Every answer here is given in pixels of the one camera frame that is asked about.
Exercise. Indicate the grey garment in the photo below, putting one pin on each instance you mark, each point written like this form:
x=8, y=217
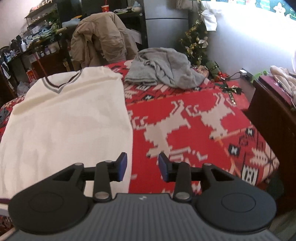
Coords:
x=166, y=67

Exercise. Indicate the blue and white figurine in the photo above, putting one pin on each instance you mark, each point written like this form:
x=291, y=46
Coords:
x=137, y=7

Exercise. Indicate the dark wooden nightstand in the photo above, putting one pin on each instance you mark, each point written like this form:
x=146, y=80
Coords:
x=270, y=120

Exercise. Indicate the red patterned blanket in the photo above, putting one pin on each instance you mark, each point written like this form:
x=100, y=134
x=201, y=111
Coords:
x=185, y=111

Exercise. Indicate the green plant leaves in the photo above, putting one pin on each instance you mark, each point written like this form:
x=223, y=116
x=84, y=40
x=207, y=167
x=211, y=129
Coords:
x=260, y=76

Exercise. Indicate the white plastic bag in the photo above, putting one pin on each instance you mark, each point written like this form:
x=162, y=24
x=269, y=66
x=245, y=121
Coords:
x=23, y=89

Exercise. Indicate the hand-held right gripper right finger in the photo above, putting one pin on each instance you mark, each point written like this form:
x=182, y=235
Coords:
x=163, y=166

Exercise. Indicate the cream knit vest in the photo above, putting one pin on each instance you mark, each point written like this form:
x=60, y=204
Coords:
x=69, y=120

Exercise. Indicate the small Christmas tree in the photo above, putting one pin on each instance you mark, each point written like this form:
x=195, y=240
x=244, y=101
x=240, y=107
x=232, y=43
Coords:
x=194, y=44

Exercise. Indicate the white tied curtain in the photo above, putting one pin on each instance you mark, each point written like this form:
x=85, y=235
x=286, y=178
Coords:
x=210, y=20

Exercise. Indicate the beige jacket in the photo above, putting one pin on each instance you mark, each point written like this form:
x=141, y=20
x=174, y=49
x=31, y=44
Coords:
x=101, y=39

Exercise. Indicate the cream clothes pile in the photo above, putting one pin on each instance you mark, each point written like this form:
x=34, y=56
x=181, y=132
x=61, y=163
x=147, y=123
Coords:
x=281, y=74

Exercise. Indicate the silver refrigerator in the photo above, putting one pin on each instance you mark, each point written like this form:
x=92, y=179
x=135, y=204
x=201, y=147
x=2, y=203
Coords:
x=166, y=30

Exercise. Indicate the green Christmas curtain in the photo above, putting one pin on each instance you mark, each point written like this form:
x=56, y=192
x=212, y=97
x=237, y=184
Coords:
x=266, y=5

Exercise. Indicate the dark wooden cabinet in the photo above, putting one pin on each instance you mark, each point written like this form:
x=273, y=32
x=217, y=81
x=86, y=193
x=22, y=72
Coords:
x=50, y=62

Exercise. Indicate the white lotion bottle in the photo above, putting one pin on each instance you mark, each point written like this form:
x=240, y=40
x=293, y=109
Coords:
x=23, y=46

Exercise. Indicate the red cup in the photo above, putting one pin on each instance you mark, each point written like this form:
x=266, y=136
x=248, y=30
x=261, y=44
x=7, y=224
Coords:
x=105, y=9

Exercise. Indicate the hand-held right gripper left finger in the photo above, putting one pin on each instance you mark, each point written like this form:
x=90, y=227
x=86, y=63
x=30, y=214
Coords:
x=122, y=166

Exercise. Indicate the light blue pouch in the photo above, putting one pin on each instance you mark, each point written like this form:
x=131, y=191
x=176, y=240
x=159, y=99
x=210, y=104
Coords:
x=70, y=23

